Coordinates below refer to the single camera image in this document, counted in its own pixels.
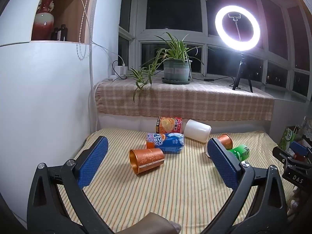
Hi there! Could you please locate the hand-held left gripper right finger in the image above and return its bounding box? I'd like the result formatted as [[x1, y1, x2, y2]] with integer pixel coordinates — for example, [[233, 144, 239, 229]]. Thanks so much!
[[199, 137, 288, 234]]

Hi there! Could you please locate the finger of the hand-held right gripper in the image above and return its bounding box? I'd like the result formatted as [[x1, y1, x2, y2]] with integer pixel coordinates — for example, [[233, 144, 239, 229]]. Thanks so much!
[[272, 146, 308, 170], [290, 141, 312, 162]]

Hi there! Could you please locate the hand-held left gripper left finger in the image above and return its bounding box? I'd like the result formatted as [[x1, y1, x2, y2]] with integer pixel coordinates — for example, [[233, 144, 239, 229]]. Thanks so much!
[[27, 135, 115, 234]]

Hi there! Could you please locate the large copper metal cup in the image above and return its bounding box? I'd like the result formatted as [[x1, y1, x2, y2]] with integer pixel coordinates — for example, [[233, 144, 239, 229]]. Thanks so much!
[[129, 148, 165, 175]]

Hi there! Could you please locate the small copper metal cup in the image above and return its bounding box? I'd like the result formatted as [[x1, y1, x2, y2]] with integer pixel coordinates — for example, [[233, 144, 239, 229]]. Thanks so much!
[[216, 134, 233, 151]]

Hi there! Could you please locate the white plastic cup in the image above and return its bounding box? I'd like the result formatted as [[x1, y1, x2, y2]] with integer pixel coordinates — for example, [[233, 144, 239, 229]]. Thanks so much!
[[183, 119, 212, 143]]

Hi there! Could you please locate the green and white box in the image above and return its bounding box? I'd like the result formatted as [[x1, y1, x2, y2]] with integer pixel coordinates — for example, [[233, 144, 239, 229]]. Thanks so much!
[[278, 126, 301, 152]]

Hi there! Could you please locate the green can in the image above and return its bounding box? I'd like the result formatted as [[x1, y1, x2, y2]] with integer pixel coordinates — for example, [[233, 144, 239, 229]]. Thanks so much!
[[204, 141, 250, 162]]

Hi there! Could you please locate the blue drink can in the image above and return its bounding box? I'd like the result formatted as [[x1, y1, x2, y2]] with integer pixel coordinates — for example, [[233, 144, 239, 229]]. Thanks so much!
[[146, 133, 185, 154]]

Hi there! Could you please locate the orange drink can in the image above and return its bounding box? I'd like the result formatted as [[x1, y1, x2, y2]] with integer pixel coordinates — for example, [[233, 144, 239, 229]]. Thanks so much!
[[153, 116, 183, 134]]

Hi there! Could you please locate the plaid cloth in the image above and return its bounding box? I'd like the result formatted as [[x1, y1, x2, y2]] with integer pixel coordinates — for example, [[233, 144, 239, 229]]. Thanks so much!
[[94, 77, 275, 121]]

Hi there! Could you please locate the yellow striped mat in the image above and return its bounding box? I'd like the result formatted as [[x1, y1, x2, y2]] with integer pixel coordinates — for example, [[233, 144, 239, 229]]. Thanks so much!
[[57, 128, 296, 234]]

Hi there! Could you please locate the white cabinet with wooden niche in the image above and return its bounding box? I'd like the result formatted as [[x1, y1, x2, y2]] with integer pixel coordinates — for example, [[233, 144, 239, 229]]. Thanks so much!
[[0, 0, 122, 228]]

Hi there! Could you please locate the black tripod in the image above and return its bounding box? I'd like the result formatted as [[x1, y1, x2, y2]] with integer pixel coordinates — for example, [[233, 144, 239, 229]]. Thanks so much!
[[229, 52, 254, 93]]

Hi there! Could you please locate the green pot saucer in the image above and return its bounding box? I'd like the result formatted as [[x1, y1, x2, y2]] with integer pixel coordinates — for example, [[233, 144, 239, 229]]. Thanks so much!
[[161, 76, 192, 85]]

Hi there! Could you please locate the white power strip with chargers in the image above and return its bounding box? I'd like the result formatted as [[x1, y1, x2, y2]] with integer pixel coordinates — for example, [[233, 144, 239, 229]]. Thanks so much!
[[112, 60, 128, 80]]

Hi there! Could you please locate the white charger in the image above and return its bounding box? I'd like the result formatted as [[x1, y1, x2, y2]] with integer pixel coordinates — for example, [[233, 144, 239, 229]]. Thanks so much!
[[114, 64, 129, 76]]

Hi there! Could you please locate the potted spider plant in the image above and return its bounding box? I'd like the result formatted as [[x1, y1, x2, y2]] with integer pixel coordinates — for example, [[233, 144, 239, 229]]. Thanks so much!
[[130, 32, 213, 103]]

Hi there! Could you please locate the red and white vase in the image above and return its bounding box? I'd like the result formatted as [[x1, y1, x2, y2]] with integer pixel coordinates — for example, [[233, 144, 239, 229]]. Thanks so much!
[[31, 0, 60, 41]]

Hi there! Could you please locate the thick white cable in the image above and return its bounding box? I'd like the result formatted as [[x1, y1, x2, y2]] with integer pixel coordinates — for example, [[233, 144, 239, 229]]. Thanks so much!
[[88, 40, 101, 133]]

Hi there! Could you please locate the black cable with switch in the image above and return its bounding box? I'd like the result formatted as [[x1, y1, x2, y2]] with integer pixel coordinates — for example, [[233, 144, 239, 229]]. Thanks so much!
[[192, 76, 235, 82]]

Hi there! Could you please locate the white bead cord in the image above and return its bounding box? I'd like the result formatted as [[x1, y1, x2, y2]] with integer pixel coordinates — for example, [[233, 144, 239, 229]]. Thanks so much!
[[76, 0, 95, 60]]

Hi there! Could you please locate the ring light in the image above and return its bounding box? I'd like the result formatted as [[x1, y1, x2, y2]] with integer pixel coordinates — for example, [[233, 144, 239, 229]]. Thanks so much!
[[215, 4, 261, 52]]

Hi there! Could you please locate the thin white cable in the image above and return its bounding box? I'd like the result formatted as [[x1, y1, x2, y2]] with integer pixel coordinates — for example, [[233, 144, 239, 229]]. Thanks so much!
[[70, 0, 125, 66]]

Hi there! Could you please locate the white window frame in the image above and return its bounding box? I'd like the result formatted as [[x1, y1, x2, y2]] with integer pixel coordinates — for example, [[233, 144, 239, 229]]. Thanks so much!
[[118, 0, 312, 101]]

